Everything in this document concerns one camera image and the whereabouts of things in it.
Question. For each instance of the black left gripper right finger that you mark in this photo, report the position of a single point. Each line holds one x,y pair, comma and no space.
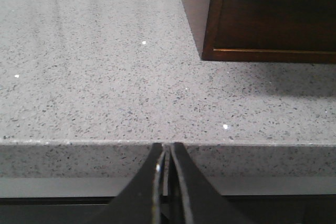
193,199

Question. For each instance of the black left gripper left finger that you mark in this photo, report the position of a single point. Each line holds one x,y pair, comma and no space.
140,200

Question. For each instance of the dark wooden drawer cabinet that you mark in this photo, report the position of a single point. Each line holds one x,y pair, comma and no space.
203,18

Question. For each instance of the lower wooden drawer front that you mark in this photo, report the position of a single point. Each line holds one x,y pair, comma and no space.
295,25

